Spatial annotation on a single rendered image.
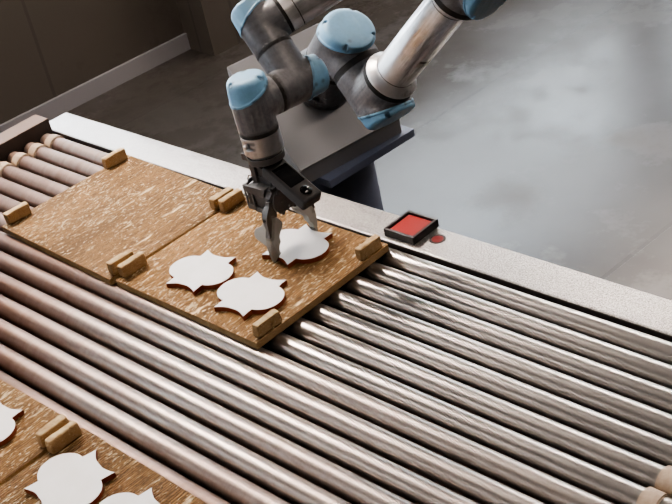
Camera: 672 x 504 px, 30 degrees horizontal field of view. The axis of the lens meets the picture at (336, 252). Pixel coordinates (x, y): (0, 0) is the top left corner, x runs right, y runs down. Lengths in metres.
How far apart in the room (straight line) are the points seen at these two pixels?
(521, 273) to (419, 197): 2.13
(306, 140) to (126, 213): 0.43
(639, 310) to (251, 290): 0.69
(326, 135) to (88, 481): 1.11
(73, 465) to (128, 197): 0.88
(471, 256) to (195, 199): 0.66
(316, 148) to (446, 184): 1.69
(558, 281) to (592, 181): 2.11
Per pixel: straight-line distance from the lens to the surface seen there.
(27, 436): 2.15
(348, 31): 2.66
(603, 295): 2.18
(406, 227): 2.42
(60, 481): 2.02
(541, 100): 4.90
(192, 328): 2.30
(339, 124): 2.82
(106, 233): 2.65
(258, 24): 2.34
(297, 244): 2.40
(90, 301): 2.47
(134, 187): 2.79
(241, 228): 2.52
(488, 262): 2.30
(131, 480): 1.98
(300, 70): 2.31
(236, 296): 2.30
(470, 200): 4.30
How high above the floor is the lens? 2.18
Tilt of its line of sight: 32 degrees down
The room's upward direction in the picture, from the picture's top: 13 degrees counter-clockwise
